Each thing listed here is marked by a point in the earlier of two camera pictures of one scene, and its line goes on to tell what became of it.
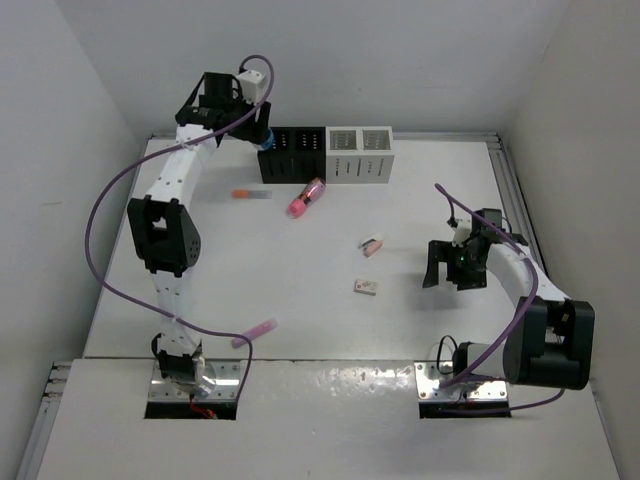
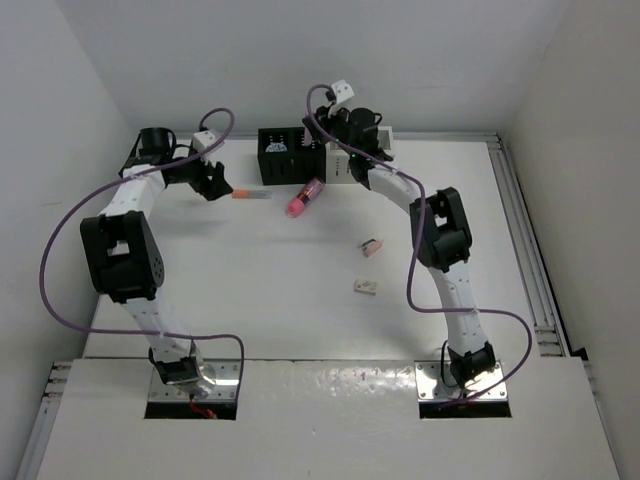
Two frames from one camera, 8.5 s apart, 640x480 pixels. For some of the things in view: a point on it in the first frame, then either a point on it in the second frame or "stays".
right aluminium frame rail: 515,207 stays
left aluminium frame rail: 32,462 stays
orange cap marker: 252,194 stays
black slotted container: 297,155 stays
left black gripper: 254,132 -> 213,187
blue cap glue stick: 269,142 -> 276,147
